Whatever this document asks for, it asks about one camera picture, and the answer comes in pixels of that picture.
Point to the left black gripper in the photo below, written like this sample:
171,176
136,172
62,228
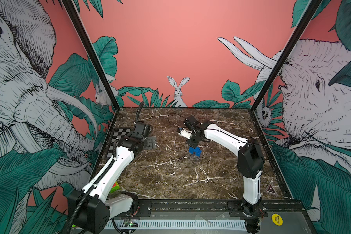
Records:
151,144

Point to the warning triangle sticker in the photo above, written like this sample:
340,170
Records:
270,190

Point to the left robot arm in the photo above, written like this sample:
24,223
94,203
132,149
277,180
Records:
90,208

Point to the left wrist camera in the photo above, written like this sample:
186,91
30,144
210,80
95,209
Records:
141,130

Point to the long blue lego brick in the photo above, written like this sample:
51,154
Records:
195,151

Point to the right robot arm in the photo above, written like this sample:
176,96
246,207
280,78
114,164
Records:
250,159

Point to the black front frame rail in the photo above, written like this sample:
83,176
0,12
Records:
234,207

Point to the yellow round sticker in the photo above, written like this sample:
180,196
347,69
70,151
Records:
277,219

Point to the white slotted cable duct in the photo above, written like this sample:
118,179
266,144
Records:
220,224

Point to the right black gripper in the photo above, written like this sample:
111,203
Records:
191,145

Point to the small green circuit board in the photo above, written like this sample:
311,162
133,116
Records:
130,224

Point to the checkerboard calibration board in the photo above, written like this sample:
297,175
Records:
118,133

